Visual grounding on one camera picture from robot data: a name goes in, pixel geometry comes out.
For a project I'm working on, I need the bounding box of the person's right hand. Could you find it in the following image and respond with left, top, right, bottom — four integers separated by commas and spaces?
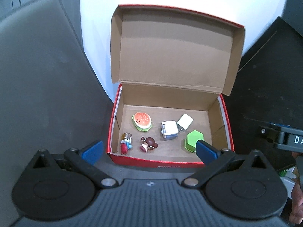
288, 151, 303, 225

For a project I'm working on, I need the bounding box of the brown haired girl figurine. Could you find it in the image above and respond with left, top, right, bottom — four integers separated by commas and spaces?
140, 137, 158, 153

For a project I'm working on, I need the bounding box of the white and grey charger cube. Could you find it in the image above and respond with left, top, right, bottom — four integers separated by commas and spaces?
161, 120, 179, 140

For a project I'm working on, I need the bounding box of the burger plush toy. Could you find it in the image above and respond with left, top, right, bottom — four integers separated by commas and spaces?
131, 112, 152, 132

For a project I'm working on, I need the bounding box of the white power adapter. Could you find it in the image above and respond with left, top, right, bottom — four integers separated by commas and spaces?
177, 113, 193, 132

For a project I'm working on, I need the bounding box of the green hexagonal box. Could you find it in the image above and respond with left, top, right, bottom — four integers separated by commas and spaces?
184, 130, 204, 153

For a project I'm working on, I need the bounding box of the red cardboard shoe box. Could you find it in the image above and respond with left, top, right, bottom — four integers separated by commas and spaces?
106, 5, 245, 168

